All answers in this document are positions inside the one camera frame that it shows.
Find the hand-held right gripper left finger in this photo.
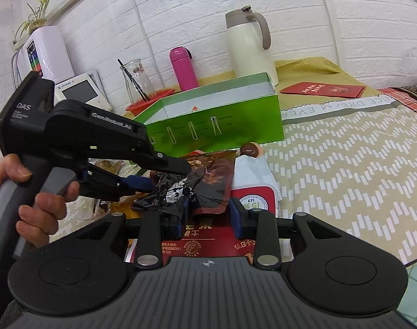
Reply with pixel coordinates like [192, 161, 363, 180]
[69, 195, 195, 268]

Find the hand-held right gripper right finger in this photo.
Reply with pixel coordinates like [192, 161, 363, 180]
[228, 197, 341, 268]

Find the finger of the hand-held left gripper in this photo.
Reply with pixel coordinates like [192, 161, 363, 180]
[79, 164, 159, 203]
[140, 147, 192, 176]

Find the black snack packet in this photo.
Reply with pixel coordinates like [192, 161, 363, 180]
[131, 176, 195, 218]

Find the dark red snack packet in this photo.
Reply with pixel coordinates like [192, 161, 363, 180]
[181, 150, 236, 213]

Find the green cardboard box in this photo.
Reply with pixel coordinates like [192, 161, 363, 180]
[132, 72, 285, 158]

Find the person's left hand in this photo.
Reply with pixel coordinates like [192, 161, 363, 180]
[0, 154, 81, 247]

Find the white display device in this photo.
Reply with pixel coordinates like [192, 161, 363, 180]
[56, 69, 113, 112]

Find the white red snack pouch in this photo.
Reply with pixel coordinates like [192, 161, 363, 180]
[124, 154, 294, 268]

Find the red plastic basket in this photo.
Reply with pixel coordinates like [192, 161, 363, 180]
[125, 87, 176, 117]

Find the chocolate egg in wrapper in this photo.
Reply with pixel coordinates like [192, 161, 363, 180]
[239, 142, 265, 158]

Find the black straw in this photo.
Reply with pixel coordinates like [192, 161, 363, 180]
[117, 58, 151, 102]

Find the white water purifier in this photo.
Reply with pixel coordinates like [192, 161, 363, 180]
[13, 25, 75, 83]

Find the glass carafe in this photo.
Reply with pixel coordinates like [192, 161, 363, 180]
[118, 59, 157, 103]

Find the pink bottle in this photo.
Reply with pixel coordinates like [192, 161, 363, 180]
[170, 46, 199, 91]

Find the green potted plant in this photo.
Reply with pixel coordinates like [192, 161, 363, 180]
[13, 0, 58, 42]

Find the cream thermos jug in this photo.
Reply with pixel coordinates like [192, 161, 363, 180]
[225, 6, 279, 86]

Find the red envelope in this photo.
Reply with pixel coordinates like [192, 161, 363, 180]
[280, 82, 367, 98]

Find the yellow cloth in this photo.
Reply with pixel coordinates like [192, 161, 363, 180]
[119, 56, 382, 110]

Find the red checkered cloth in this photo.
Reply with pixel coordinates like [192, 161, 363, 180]
[376, 87, 417, 119]

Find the brown patterned cloth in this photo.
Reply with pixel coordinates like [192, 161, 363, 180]
[398, 83, 417, 105]

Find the grey metal hose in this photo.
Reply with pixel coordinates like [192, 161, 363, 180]
[10, 52, 22, 83]

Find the white wall cable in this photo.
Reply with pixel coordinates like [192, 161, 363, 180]
[125, 0, 156, 60]

